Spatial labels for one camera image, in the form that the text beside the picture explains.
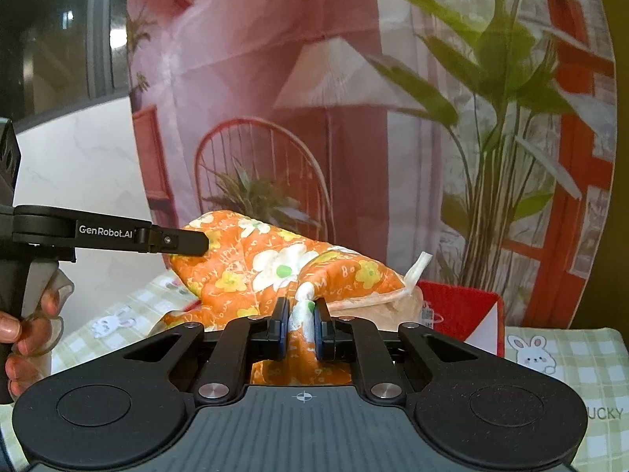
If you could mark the person's left hand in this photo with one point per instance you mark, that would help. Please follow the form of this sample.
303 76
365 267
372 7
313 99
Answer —
49 302

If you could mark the white marble panel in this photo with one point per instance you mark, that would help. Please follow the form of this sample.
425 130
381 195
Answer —
73 157

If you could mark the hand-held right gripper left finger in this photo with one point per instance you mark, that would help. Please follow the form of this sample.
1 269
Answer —
283 329

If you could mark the grey framed window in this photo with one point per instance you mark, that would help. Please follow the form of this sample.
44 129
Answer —
59 19

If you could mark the green checked bunny tablecloth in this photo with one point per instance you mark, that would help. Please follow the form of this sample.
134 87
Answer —
580 354

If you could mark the red strawberry cardboard box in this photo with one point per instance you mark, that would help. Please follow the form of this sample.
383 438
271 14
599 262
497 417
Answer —
462 300

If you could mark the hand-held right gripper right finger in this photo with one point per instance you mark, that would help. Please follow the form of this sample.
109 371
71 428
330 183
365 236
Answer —
320 329

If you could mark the orange floral cloth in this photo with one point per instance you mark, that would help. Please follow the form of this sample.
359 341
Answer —
255 260

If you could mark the printed room backdrop cloth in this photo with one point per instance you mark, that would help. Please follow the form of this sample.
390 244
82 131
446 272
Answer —
344 132

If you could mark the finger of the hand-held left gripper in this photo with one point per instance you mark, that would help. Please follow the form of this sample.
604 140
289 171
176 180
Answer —
179 242

